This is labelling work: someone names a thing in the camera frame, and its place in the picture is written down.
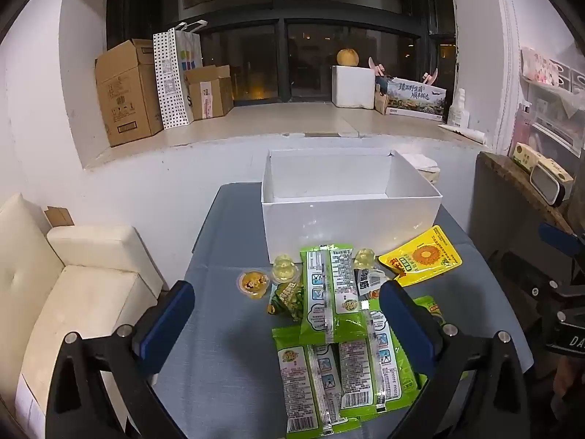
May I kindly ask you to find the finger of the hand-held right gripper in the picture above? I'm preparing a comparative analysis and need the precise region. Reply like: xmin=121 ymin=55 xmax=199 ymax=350
xmin=538 ymin=222 xmax=585 ymax=258

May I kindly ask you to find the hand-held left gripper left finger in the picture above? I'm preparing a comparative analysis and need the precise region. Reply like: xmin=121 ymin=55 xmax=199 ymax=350
xmin=46 ymin=280 xmax=196 ymax=439

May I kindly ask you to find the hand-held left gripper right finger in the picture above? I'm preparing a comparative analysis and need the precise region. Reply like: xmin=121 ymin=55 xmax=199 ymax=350
xmin=379 ymin=280 xmax=532 ymax=439

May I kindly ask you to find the green snack packet white label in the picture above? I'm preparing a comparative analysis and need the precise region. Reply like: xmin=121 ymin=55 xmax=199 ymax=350
xmin=337 ymin=301 xmax=428 ymax=419
xmin=271 ymin=327 xmax=363 ymax=436
xmin=299 ymin=244 xmax=369 ymax=345

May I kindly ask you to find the small black white packet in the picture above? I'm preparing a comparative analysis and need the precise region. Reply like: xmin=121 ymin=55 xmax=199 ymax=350
xmin=354 ymin=267 xmax=390 ymax=301

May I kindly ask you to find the yellow sunflower seed packet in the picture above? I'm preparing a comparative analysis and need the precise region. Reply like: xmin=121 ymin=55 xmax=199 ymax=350
xmin=379 ymin=224 xmax=463 ymax=287

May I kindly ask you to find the clear jelly cup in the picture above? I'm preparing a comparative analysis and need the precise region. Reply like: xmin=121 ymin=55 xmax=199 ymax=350
xmin=354 ymin=247 xmax=378 ymax=271
xmin=271 ymin=255 xmax=303 ymax=285

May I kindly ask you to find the orange jelly cup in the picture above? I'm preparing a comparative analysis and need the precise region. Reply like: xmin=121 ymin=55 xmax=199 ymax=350
xmin=236 ymin=270 xmax=271 ymax=299

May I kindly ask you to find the small green candy packet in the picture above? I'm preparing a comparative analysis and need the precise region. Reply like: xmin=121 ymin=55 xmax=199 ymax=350
xmin=267 ymin=281 xmax=305 ymax=322

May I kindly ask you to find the white cardboard box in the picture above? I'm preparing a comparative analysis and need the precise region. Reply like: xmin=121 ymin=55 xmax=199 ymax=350
xmin=260 ymin=148 xmax=444 ymax=264

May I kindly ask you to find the dark wooden side table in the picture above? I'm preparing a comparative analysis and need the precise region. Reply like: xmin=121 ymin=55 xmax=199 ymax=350
xmin=470 ymin=150 xmax=585 ymax=330

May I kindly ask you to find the beige tissue pack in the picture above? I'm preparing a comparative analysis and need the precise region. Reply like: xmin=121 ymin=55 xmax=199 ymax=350
xmin=539 ymin=157 xmax=573 ymax=189

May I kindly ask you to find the cream leather sofa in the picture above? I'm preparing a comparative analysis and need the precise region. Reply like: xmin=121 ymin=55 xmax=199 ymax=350
xmin=0 ymin=192 xmax=166 ymax=426

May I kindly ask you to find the rolled white paper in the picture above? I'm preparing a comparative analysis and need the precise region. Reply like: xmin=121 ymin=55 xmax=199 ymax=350
xmin=437 ymin=123 xmax=486 ymax=144

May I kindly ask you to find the brown cardboard piece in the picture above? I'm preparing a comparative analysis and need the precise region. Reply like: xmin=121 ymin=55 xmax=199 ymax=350
xmin=43 ymin=205 xmax=75 ymax=228

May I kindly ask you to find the white plastic bottle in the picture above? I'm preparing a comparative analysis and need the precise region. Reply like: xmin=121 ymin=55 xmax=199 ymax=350
xmin=446 ymin=89 xmax=470 ymax=129

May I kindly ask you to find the pink floral cloth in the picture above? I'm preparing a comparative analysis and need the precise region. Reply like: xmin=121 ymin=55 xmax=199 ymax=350
xmin=520 ymin=48 xmax=561 ymax=86

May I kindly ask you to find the printed landscape carton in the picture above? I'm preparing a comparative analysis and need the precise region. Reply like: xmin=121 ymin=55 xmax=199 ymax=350
xmin=375 ymin=75 xmax=447 ymax=122

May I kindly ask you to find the large brown cardboard box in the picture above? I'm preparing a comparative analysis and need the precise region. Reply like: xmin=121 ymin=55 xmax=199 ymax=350
xmin=94 ymin=38 xmax=164 ymax=148

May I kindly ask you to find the small open cardboard box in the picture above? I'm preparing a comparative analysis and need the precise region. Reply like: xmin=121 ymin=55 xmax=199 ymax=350
xmin=184 ymin=64 xmax=235 ymax=121

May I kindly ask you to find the polka dot paper bag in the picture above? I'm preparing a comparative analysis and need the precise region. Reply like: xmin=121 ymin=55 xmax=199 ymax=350
xmin=152 ymin=20 xmax=205 ymax=130

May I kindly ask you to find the white foam box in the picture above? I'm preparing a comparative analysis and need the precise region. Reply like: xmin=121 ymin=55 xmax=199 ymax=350
xmin=331 ymin=65 xmax=377 ymax=110

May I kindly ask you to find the dark framed window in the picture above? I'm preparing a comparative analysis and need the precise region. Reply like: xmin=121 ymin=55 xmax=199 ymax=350
xmin=105 ymin=0 xmax=458 ymax=105

